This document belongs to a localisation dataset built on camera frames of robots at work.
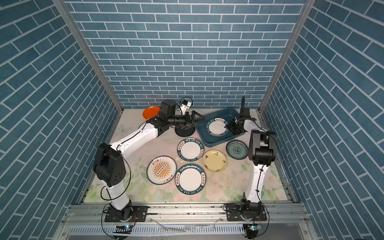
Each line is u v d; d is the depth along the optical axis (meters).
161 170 0.89
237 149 0.98
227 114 1.15
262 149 0.58
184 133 1.02
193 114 0.72
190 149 0.97
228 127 0.94
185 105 0.76
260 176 0.60
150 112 1.19
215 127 1.09
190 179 0.85
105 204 0.67
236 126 0.91
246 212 0.68
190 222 0.73
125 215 0.65
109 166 0.47
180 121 0.72
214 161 0.92
